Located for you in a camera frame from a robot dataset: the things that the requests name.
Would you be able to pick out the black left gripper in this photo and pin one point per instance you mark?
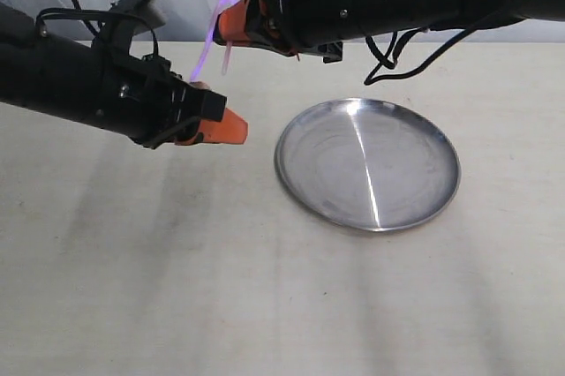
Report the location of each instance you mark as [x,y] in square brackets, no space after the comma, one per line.
[144,100]

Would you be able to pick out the purple translucent plastic tube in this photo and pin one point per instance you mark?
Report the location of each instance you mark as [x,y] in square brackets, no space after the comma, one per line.
[209,40]

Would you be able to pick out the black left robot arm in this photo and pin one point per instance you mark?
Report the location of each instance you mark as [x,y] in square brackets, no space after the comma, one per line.
[53,75]

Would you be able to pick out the round stainless steel plate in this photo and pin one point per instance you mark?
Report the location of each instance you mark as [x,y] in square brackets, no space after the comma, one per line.
[367,164]

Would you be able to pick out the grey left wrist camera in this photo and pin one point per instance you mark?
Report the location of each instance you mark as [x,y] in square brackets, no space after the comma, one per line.
[145,9]

